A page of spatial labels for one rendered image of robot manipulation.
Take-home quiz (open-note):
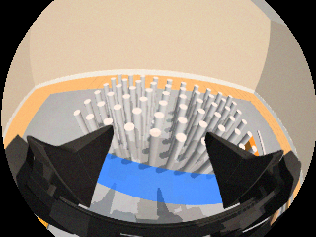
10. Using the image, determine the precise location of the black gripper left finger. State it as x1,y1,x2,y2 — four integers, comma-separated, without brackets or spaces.
27,125,114,208

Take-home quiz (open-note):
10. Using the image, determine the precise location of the orange-handled screwdriver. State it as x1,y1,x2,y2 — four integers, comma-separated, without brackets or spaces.
39,218,48,229

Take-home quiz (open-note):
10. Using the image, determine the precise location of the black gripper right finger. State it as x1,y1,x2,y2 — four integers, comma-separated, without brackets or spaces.
205,131,284,209

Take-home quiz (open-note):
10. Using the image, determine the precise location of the orange long flat bar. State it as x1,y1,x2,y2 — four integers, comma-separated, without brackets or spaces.
244,135,258,155

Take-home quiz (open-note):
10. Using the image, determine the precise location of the blue flat strip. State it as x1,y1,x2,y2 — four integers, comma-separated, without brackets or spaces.
98,154,222,205

